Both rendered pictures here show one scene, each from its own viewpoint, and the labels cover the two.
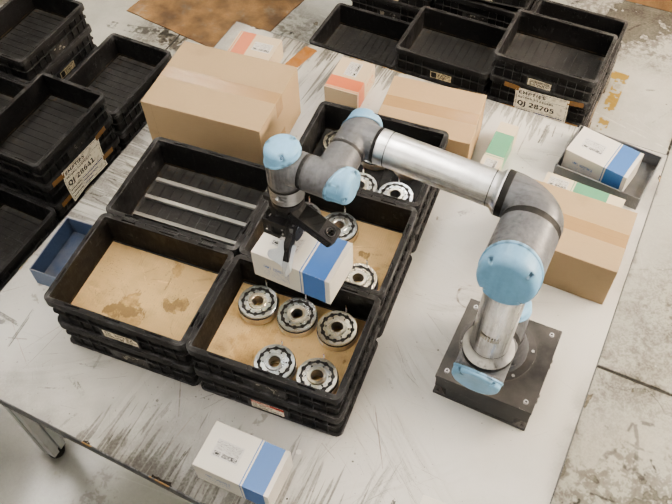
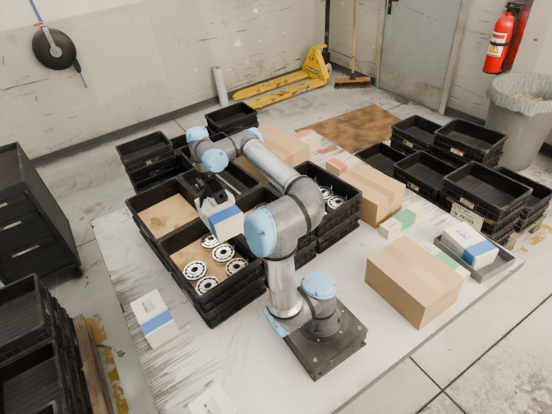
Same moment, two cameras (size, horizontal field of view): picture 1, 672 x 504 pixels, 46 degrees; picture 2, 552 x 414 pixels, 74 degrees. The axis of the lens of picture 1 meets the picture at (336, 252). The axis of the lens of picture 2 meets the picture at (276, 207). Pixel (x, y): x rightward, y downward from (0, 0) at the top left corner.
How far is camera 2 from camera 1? 0.93 m
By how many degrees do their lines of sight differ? 26
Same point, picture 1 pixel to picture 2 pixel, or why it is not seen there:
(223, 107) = not seen: hidden behind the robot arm
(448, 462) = (257, 375)
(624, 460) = not seen: outside the picture
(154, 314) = (167, 228)
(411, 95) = (361, 173)
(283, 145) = (195, 130)
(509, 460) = (293, 395)
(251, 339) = (197, 256)
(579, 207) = (424, 259)
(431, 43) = (418, 170)
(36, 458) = not seen: hidden behind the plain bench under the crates
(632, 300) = (491, 361)
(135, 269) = (177, 207)
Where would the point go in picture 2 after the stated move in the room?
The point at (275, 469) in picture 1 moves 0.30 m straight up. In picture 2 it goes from (160, 325) to (134, 278)
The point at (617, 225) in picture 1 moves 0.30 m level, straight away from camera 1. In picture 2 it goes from (444, 279) to (496, 246)
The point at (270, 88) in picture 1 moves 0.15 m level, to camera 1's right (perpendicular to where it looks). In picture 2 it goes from (290, 149) to (313, 155)
